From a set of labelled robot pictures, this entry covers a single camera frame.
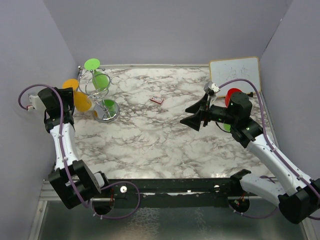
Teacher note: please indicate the small whiteboard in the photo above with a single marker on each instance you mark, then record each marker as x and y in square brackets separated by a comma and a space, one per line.
[225, 70]

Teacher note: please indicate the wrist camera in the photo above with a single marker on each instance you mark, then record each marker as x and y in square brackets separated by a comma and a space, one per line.
[211, 89]
[35, 103]

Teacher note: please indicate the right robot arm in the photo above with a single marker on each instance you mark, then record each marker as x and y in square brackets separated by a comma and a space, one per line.
[297, 195]

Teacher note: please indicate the green wine glass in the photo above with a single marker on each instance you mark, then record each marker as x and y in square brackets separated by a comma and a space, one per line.
[227, 127]
[99, 79]

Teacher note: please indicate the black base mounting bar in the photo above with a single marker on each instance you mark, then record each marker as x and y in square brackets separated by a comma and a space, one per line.
[172, 193]

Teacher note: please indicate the orange wine glass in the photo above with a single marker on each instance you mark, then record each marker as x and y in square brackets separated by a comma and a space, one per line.
[81, 100]

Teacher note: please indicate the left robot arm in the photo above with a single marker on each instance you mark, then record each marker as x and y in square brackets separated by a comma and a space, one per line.
[71, 178]

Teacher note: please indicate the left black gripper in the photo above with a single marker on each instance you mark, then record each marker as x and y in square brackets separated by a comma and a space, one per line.
[67, 93]

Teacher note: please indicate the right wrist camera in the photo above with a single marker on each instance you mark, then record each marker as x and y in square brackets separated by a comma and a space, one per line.
[211, 89]

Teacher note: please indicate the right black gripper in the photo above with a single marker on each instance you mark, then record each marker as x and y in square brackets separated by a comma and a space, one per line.
[194, 120]

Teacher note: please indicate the red wine glass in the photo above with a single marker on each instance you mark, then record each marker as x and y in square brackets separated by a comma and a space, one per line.
[229, 94]

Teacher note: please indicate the small red white box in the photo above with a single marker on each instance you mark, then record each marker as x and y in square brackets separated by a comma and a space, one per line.
[158, 100]

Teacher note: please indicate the chrome wine glass rack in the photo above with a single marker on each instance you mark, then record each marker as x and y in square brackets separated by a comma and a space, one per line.
[105, 110]

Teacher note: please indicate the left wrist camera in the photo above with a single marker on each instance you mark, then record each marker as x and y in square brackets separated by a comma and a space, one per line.
[35, 103]

